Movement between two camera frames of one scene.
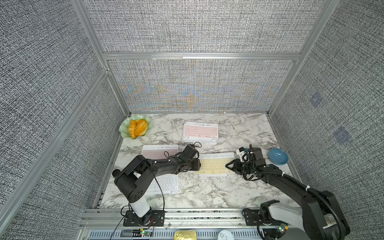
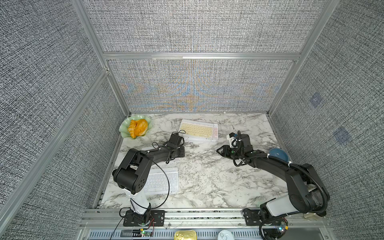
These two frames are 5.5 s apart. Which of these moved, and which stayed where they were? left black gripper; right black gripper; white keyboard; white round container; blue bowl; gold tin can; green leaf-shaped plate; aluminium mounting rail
Moved: right black gripper; left black gripper
Stayed: blue bowl; white keyboard; white round container; gold tin can; aluminium mounting rail; green leaf-shaped plate
